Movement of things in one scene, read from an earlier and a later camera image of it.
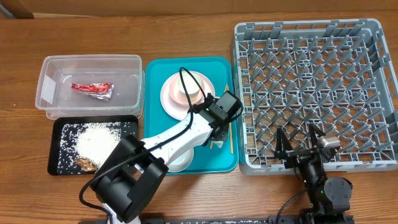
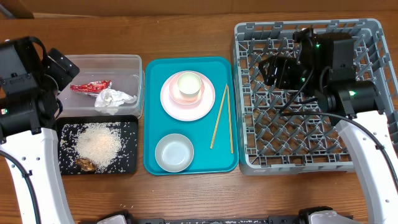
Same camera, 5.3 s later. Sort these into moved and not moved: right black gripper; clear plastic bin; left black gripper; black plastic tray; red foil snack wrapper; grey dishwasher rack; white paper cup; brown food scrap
Moved: right black gripper; left black gripper
Not moved: white paper cup; brown food scrap; grey dishwasher rack; clear plastic bin; red foil snack wrapper; black plastic tray
